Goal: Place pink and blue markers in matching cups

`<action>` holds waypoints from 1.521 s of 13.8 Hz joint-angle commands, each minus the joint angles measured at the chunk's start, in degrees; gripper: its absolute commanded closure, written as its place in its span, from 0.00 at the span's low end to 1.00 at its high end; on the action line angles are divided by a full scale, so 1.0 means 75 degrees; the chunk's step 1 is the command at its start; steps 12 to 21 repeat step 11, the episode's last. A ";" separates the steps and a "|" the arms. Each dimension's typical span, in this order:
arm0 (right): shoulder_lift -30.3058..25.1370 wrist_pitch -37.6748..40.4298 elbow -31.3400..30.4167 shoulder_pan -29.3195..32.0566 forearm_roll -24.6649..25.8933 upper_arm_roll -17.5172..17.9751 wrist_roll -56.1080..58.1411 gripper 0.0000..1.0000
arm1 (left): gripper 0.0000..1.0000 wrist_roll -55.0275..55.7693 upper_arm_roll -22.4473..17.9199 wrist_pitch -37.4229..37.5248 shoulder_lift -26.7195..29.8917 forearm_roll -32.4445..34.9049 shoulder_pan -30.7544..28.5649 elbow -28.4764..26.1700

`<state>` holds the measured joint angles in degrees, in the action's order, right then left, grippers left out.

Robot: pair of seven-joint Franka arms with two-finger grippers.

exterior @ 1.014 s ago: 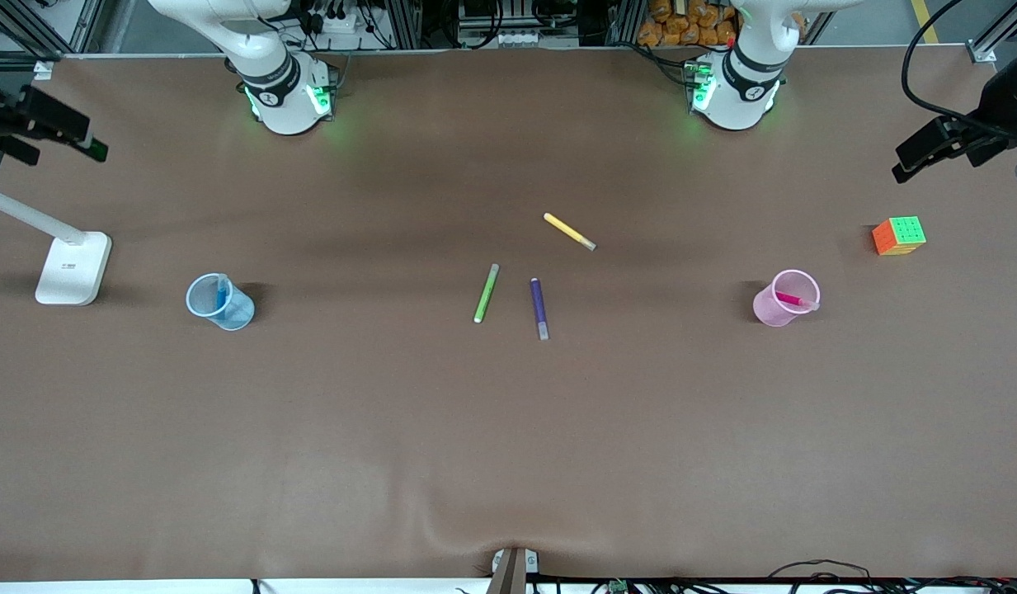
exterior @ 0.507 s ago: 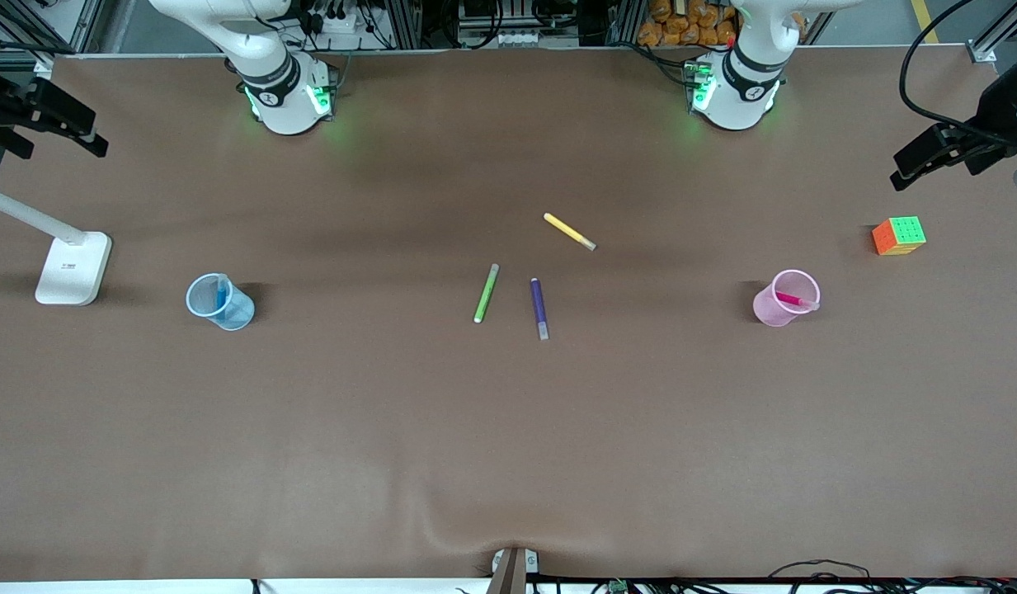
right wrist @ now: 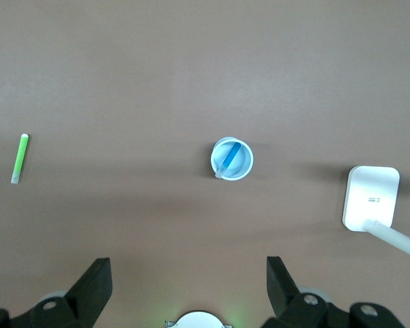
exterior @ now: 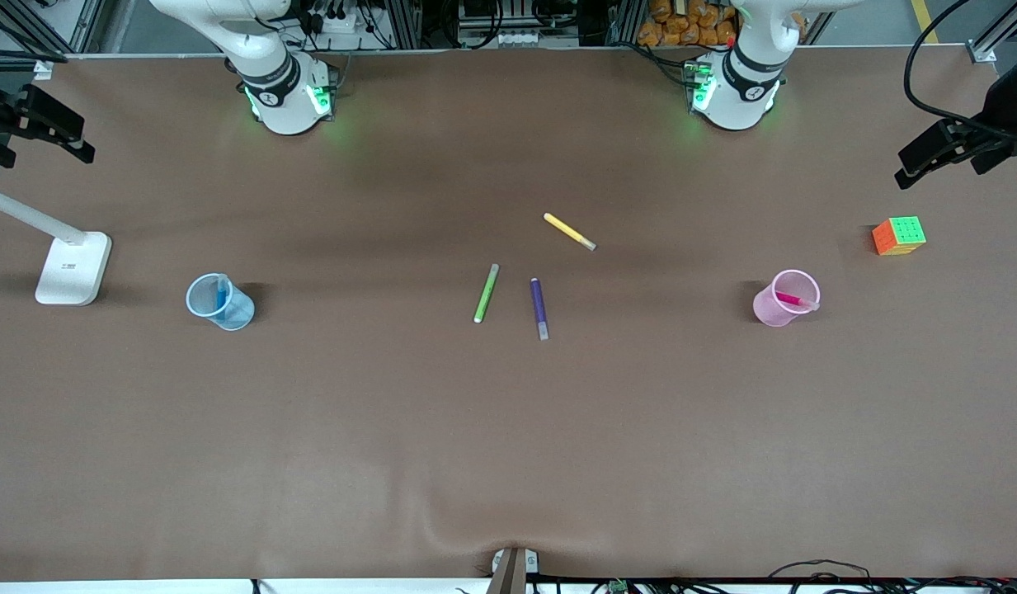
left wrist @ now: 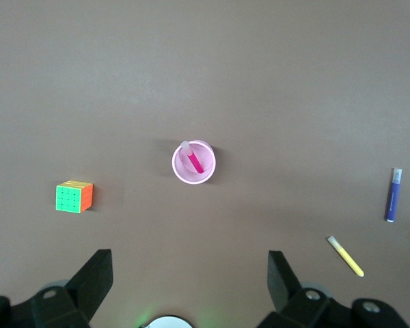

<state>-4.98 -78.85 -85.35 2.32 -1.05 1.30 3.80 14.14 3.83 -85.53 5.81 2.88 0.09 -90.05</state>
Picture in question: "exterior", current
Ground colourful puzzle cube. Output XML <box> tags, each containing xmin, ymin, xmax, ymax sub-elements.
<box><xmin>872</xmin><ymin>216</ymin><xmax>927</xmax><ymax>257</ymax></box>

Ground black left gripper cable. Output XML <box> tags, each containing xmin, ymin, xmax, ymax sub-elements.
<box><xmin>903</xmin><ymin>0</ymin><xmax>1017</xmax><ymax>145</ymax></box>

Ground orange snack bag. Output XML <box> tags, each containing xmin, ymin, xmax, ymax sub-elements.
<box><xmin>638</xmin><ymin>0</ymin><xmax>740</xmax><ymax>48</ymax></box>

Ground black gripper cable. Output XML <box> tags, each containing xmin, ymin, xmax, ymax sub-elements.
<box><xmin>903</xmin><ymin>0</ymin><xmax>1017</xmax><ymax>145</ymax></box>
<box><xmin>0</xmin><ymin>48</ymin><xmax>69</xmax><ymax>67</ymax></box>

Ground green marker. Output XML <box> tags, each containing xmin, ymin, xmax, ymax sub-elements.
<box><xmin>473</xmin><ymin>263</ymin><xmax>501</xmax><ymax>324</ymax></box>

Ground white lamp stand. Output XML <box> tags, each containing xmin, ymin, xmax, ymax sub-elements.
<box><xmin>0</xmin><ymin>186</ymin><xmax>113</xmax><ymax>306</ymax></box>

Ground purple marker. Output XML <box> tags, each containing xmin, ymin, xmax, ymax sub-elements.
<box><xmin>530</xmin><ymin>278</ymin><xmax>550</xmax><ymax>342</ymax></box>

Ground yellow marker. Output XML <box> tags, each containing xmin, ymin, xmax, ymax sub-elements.
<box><xmin>544</xmin><ymin>213</ymin><xmax>597</xmax><ymax>252</ymax></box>

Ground blue mesh cup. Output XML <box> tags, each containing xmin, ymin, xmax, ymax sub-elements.
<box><xmin>186</xmin><ymin>273</ymin><xmax>256</xmax><ymax>332</ymax></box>

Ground pink cup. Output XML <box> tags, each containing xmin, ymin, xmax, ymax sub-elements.
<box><xmin>753</xmin><ymin>269</ymin><xmax>822</xmax><ymax>328</ymax></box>

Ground white power strip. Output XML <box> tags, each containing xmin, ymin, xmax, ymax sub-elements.
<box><xmin>475</xmin><ymin>29</ymin><xmax>552</xmax><ymax>48</ymax></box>

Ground metal table edge bracket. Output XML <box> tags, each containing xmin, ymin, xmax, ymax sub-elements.
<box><xmin>492</xmin><ymin>549</ymin><xmax>539</xmax><ymax>594</ymax></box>

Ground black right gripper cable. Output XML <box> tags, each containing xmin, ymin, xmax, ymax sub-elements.
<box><xmin>0</xmin><ymin>48</ymin><xmax>69</xmax><ymax>67</ymax></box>

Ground black floor cables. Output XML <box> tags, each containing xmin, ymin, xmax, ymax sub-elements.
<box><xmin>768</xmin><ymin>559</ymin><xmax>1017</xmax><ymax>594</ymax></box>

